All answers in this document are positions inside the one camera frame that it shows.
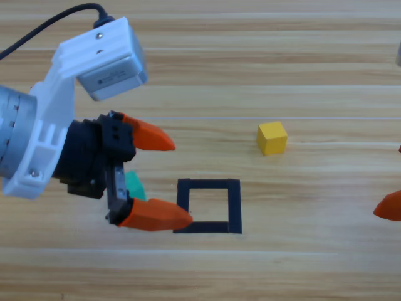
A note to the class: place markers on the yellow wooden block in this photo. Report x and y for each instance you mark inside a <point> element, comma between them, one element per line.
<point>272,138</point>

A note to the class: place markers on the green wooden block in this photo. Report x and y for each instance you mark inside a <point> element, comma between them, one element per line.
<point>136,188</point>

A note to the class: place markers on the black tape square outline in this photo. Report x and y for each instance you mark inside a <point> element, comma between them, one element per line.
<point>234,203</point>

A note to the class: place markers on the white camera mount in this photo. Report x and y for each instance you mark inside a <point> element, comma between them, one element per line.
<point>53,103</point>

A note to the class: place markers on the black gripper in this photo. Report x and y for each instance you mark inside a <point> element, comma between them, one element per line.
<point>84,150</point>

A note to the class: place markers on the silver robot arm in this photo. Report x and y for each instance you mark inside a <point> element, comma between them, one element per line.
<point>15,125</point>

